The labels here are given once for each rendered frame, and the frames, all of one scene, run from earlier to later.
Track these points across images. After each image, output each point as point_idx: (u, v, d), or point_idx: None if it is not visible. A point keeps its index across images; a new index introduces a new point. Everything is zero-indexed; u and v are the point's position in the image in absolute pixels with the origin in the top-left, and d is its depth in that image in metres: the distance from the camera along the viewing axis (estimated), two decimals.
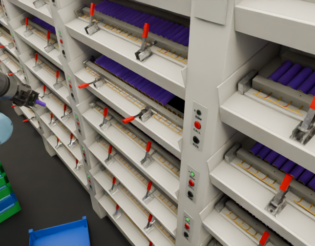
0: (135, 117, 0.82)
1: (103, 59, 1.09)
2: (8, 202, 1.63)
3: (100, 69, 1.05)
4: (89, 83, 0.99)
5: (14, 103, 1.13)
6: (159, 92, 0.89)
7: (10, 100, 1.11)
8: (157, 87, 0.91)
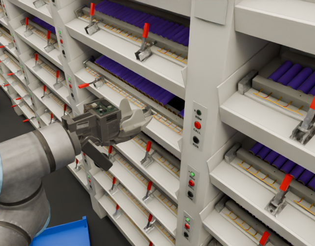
0: None
1: (103, 59, 1.09)
2: None
3: (100, 69, 1.05)
4: (89, 83, 0.99)
5: (115, 140, 0.63)
6: (159, 92, 0.89)
7: (107, 145, 0.62)
8: (157, 87, 0.91)
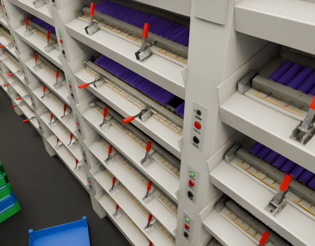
0: (135, 117, 0.82)
1: (103, 59, 1.09)
2: (8, 202, 1.63)
3: (100, 69, 1.05)
4: (89, 83, 0.99)
5: None
6: (159, 92, 0.89)
7: None
8: (157, 87, 0.91)
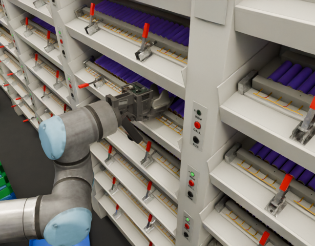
0: None
1: (103, 59, 1.09)
2: None
3: (100, 69, 1.05)
4: (89, 83, 0.99)
5: (148, 115, 0.76)
6: (159, 92, 0.89)
7: (141, 120, 0.75)
8: (157, 87, 0.91)
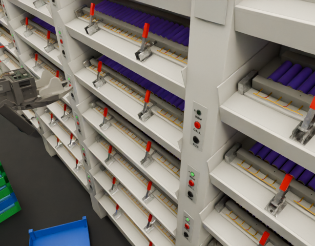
0: (147, 103, 0.83)
1: (107, 57, 1.10)
2: (8, 202, 1.63)
3: (105, 66, 1.05)
4: (99, 72, 1.00)
5: (32, 105, 0.70)
6: (162, 90, 0.90)
7: (24, 109, 0.70)
8: None
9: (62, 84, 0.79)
